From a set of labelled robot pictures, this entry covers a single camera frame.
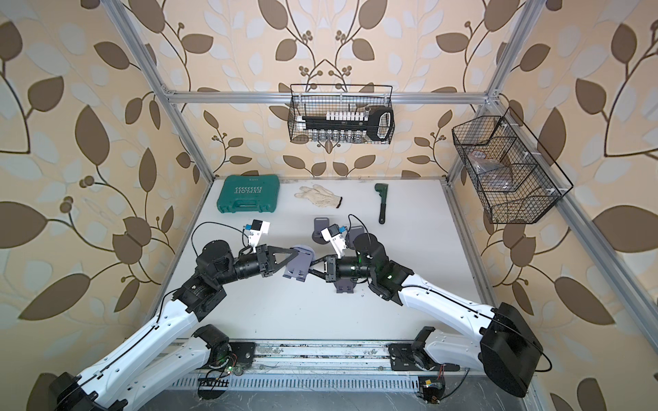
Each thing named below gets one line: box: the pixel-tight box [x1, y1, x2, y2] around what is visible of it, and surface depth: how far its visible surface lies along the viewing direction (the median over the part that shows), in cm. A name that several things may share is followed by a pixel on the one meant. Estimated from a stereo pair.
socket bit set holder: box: [296, 106, 395, 143], surface depth 86 cm
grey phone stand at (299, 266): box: [282, 244, 317, 282], surface depth 68 cm
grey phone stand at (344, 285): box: [333, 278, 357, 294], surface depth 88 cm
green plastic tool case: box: [216, 173, 281, 214], surface depth 112 cm
